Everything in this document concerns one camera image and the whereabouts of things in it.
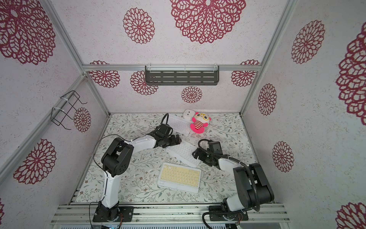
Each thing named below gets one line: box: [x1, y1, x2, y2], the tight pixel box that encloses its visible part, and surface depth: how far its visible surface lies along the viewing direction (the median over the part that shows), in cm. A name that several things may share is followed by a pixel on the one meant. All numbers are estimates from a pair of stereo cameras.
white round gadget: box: [183, 108, 196, 121], surface depth 119 cm
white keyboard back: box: [166, 113, 193, 136], surface depth 115 cm
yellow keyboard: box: [156, 162, 202, 194], surface depth 87 cm
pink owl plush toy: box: [190, 112, 212, 134], surface depth 110 cm
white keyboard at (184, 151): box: [165, 141, 201, 167], surface depth 99 cm
